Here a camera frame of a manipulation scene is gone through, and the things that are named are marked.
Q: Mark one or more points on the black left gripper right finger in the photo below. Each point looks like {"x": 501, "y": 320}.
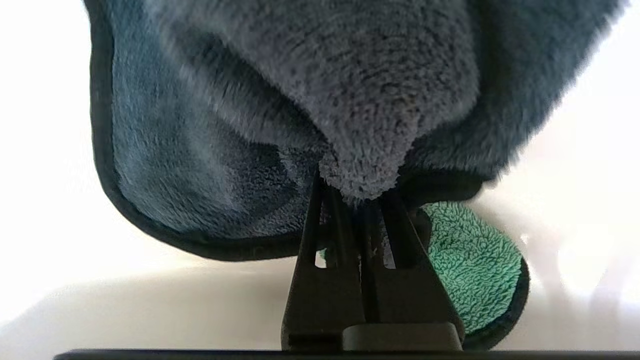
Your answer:
{"x": 405, "y": 295}

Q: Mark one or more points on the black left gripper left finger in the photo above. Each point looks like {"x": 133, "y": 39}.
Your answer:
{"x": 320, "y": 300}

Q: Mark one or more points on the grey green microfiber cloth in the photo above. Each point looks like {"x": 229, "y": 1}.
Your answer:
{"x": 350, "y": 90}

